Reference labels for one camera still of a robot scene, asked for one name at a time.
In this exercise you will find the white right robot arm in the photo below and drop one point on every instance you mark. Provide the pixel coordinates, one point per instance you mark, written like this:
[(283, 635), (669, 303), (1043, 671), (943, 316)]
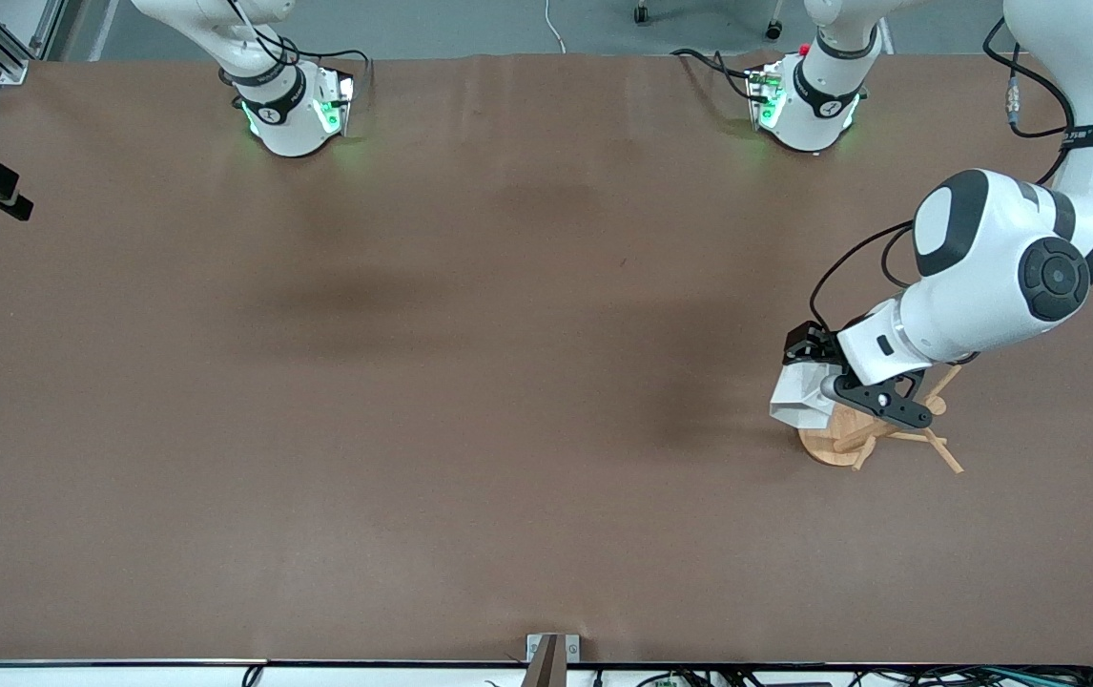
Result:
[(284, 124)]

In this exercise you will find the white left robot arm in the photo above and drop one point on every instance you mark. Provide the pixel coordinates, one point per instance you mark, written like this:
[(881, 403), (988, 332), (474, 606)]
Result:
[(985, 267)]

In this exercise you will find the white faceted cup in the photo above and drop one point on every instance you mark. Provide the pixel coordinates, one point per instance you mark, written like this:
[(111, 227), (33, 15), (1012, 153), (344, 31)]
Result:
[(799, 401)]

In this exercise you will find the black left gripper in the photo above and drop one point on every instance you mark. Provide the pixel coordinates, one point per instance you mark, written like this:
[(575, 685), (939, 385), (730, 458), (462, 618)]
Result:
[(812, 344)]

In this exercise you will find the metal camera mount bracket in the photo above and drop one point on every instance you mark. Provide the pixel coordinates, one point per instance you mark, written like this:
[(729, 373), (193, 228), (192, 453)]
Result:
[(551, 654)]

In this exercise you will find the black chair caster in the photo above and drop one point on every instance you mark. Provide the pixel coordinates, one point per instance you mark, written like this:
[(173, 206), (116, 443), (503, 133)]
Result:
[(642, 13), (773, 31)]

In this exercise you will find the brown table cover sheet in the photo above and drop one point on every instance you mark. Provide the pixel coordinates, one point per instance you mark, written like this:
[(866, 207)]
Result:
[(546, 458)]

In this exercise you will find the wooden cup rack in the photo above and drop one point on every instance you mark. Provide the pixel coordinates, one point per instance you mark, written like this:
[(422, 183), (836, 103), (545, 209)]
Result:
[(833, 444)]

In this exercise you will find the aluminium frame profile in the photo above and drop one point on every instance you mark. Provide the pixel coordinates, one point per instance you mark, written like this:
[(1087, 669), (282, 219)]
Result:
[(3, 48)]

